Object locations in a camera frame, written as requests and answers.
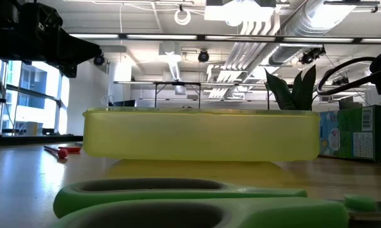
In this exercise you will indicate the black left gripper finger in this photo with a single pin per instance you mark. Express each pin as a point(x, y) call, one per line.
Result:
point(79, 52)

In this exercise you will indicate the red marker pen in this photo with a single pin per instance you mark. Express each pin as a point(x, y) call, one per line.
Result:
point(63, 153)

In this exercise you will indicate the yellow crayon box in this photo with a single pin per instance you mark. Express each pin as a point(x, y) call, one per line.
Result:
point(345, 133)

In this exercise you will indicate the large office window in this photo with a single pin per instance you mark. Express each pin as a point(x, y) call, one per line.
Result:
point(35, 95)

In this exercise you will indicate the dark computer monitor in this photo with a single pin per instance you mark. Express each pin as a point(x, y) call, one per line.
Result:
point(124, 103)

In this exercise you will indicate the long ceiling light strip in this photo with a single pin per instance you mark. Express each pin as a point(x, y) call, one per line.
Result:
point(162, 37)

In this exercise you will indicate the black-framed background table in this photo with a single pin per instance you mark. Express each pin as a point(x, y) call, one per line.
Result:
point(178, 83)

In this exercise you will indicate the yellow translucent plastic box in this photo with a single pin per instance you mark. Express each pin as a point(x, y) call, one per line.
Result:
point(200, 136)

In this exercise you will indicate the bright ceiling light panel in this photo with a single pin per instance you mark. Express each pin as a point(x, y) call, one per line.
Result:
point(238, 11)

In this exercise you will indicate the green snake plant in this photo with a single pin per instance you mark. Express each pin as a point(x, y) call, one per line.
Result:
point(301, 92)

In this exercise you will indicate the black ceiling-mounted camera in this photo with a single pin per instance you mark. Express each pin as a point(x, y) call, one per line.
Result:
point(310, 55)
point(99, 59)
point(203, 56)

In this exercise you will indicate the white ceiling air duct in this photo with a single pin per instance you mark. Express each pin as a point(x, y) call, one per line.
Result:
point(173, 60)

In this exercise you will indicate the black aluminium table frame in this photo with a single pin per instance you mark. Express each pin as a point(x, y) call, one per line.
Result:
point(35, 140)

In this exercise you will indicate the silver ventilation duct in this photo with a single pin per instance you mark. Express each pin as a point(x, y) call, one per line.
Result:
point(314, 22)

